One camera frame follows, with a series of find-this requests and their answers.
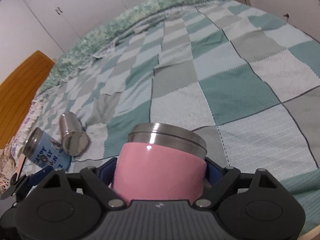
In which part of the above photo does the pink steel cup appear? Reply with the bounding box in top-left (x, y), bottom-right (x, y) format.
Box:
top-left (112, 123), bottom-right (207, 203)

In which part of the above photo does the blue cartoon print cup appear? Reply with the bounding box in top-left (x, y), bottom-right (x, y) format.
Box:
top-left (22, 127), bottom-right (71, 170)

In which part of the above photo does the tall stainless steel cup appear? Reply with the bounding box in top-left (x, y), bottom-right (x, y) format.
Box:
top-left (59, 112), bottom-right (90, 157)

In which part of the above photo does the flat pink book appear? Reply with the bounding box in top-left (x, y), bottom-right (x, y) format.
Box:
top-left (16, 154), bottom-right (25, 179)

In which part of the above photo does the floral ruffled pillow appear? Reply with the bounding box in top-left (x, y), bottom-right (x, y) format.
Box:
top-left (1, 100), bottom-right (43, 193)

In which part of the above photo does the wooden headboard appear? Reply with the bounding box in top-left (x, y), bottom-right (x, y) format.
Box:
top-left (1, 50), bottom-right (54, 149)

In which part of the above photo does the checkered green grey blanket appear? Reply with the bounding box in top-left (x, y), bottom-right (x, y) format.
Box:
top-left (15, 0), bottom-right (320, 233)

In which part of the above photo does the green floral folded quilt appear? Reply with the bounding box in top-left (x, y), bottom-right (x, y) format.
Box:
top-left (36, 0), bottom-right (220, 96)

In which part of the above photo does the white built-in wardrobe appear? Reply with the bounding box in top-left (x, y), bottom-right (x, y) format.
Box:
top-left (24, 0), bottom-right (146, 52)

